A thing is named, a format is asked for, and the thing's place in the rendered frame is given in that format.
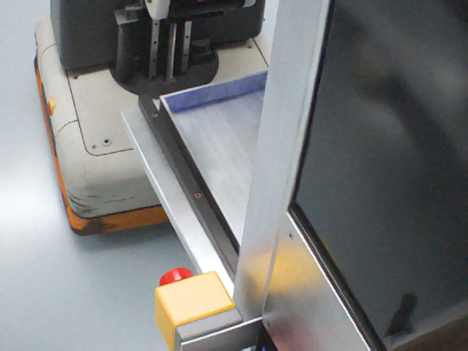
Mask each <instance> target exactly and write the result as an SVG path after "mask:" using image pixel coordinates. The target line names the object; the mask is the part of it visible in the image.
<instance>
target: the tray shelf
mask: <svg viewBox="0 0 468 351"><path fill-rule="evenodd" d="M120 122H121V123H122V126H123V128H124V129H125V132H126V133H127V135H128V138H129V140H130V143H131V144H132V145H133V147H134V149H135V153H136V155H137V156H138V157H139V159H140V162H141V164H142V167H143V168H144V170H145V173H146V174H147V176H148V178H149V180H150V183H151V184H152V186H153V188H154V190H155V193H156V195H157V196H158V198H159V199H160V202H161V204H162V206H163V207H164V209H165V213H166V215H167V216H168V217H169V219H170V222H171V224H172V226H173V227H174V228H175V231H176V233H177V235H178V237H179V238H180V240H181V242H182V244H183V247H184V248H185V250H186V253H187V254H188V256H189V258H190V259H191V262H192V264H193V265H194V267H195V269H196V271H197V273H198V274H202V273H205V272H209V271H216V272H217V274H218V275H219V276H220V278H221V280H222V282H223V284H224V285H225V286H226V289H227V291H228V293H229V295H230V297H231V299H232V294H233V290H234V283H233V281H232V279H231V277H230V276H229V275H228V273H227V269H226V268H225V266H224V265H223V263H222V261H221V259H220V258H219V256H218V255H217V253H216V250H215V248H214V247H213V246H212V244H211V241H210V238H209V236H208V235H207V234H206V232H205V230H204V228H203V226H202V224H201V223H200V221H199V219H198V217H197V216H196V214H195V212H194V211H193V209H192V207H191V203H190V202H189V201H188V199H187V197H186V194H185V193H184V191H183V190H182V188H181V185H180V184H179V183H178V181H177V179H176V175H175V173H174V171H173V170H172V169H171V167H170V165H169V163H168V161H167V160H166V158H165V156H164V152H163V151H162V150H161V148H160V146H159V144H158V142H157V140H156V139H155V136H154V134H153V132H152V130H151V129H150V127H149V126H148V124H147V120H146V119H145V117H144V116H143V114H142V112H141V110H140V107H139V106H138V107H134V108H133V109H127V110H124V111H121V112H120Z"/></svg>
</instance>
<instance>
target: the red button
mask: <svg viewBox="0 0 468 351"><path fill-rule="evenodd" d="M193 276H194V275H193V273H192V272H191V271H190V270H188V269H187V268H185V267H177V268H174V269H172V270H169V271H167V272H166V273H165V274H164V275H163V276H161V277H160V287H161V286H163V285H166V284H171V283H173V282H177V281H180V280H184V279H187V278H189V277H193Z"/></svg>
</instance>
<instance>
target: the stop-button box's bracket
mask: <svg viewBox="0 0 468 351"><path fill-rule="evenodd" d="M261 323H262V317H260V318H255V319H253V320H251V321H249V322H246V323H240V324H238V325H236V326H233V327H231V328H225V329H222V330H221V331H219V332H214V333H211V334H208V335H206V336H201V337H199V338H195V339H191V340H189V341H186V342H184V343H183V342H182V343H181V351H240V350H244V349H247V348H250V347H252V346H255V345H256V344H257V337H258V334H259V331H260V327H261Z"/></svg>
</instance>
